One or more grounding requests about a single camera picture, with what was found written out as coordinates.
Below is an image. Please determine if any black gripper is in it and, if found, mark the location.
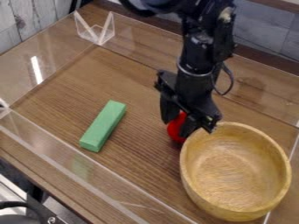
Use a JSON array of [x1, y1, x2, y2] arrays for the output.
[[154, 66, 222, 138]]

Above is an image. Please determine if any red plush fruit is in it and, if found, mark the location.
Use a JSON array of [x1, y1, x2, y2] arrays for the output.
[[167, 112, 187, 144]]

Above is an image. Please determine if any wooden bowl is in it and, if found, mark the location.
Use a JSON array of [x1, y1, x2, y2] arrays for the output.
[[181, 122, 293, 222]]

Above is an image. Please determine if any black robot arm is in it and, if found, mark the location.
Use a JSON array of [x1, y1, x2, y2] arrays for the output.
[[119, 0, 237, 138]]

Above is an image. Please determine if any green rectangular block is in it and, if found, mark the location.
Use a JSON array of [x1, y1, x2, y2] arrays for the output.
[[79, 101, 127, 152]]

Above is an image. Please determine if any clear acrylic enclosure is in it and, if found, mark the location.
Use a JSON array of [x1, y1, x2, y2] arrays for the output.
[[0, 17, 299, 224]]

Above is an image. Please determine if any clear acrylic corner bracket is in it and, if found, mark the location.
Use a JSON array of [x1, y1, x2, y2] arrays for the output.
[[74, 11, 117, 46]]

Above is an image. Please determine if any black clamp bracket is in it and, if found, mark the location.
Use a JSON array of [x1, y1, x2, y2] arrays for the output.
[[26, 194, 69, 224]]

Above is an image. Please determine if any black cable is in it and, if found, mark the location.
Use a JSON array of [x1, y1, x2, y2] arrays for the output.
[[0, 199, 30, 209]]

